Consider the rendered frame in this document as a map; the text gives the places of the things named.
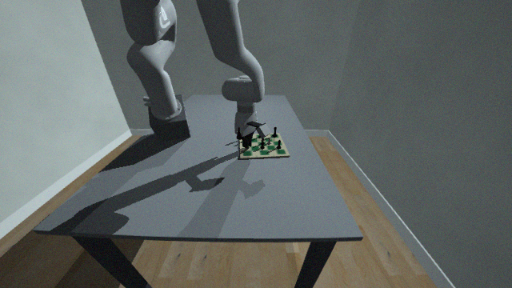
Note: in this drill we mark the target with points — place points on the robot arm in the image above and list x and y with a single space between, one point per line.
148 21

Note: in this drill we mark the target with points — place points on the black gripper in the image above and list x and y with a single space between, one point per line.
243 129

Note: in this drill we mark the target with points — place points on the green and cream chessboard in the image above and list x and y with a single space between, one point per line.
270 151

